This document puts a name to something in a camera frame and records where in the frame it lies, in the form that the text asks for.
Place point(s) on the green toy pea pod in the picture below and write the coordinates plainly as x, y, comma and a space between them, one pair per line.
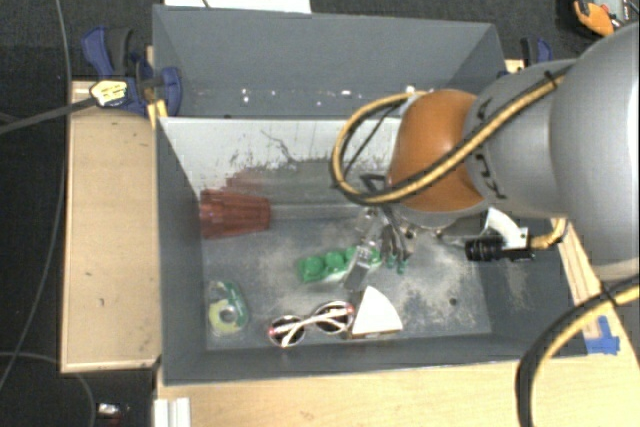
320, 266

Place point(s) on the white wedge block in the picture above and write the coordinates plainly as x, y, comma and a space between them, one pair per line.
375, 315

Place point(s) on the black cylinder on white bracket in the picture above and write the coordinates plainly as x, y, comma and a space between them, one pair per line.
492, 247

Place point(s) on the pale wood board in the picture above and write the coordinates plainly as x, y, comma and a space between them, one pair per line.
110, 235

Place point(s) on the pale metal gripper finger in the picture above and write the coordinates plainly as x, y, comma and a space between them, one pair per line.
361, 267
369, 227

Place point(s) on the grey metal bin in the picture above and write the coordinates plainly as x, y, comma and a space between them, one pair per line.
300, 65

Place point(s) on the green tape dispenser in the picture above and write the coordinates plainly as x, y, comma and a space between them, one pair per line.
227, 310

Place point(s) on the white frame sunglasses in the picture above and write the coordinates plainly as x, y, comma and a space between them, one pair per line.
320, 322

